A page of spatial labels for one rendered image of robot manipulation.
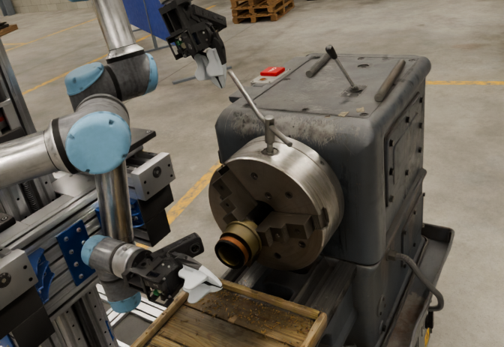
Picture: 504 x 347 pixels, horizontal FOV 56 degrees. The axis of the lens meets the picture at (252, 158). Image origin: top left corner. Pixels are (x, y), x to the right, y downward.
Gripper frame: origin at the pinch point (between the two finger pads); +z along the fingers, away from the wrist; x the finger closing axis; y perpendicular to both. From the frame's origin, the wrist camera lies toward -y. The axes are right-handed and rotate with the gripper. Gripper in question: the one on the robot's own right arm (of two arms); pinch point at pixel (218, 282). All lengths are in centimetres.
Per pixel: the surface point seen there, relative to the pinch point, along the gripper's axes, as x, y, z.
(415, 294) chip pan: -56, -65, 21
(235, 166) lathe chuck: 12.4, -22.9, -8.2
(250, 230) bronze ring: 2.8, -13.7, -0.5
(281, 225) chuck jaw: 2.6, -17.6, 5.2
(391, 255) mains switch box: -29, -51, 18
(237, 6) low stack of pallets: -85, -670, -448
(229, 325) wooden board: -19.7, -5.2, -5.2
